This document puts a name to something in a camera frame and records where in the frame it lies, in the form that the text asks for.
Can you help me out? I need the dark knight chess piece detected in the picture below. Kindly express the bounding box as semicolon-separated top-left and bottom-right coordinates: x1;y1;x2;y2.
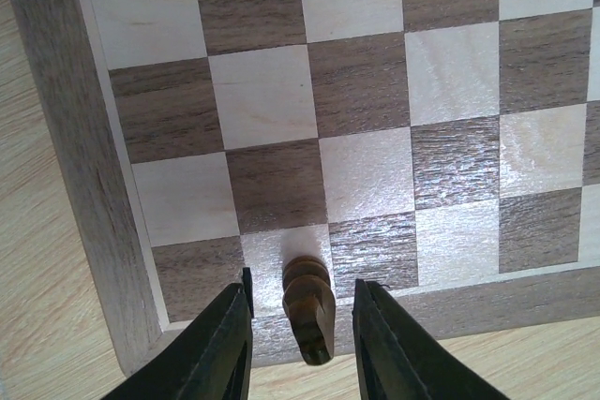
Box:
282;256;336;366

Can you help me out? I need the wooden chess board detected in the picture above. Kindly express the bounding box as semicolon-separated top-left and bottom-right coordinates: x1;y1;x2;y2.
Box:
12;0;599;374

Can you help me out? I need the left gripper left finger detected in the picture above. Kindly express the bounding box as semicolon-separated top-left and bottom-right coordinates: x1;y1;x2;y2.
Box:
105;267;254;399

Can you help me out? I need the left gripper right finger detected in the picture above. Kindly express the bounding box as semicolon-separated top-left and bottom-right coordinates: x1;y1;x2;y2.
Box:
352;279;506;399

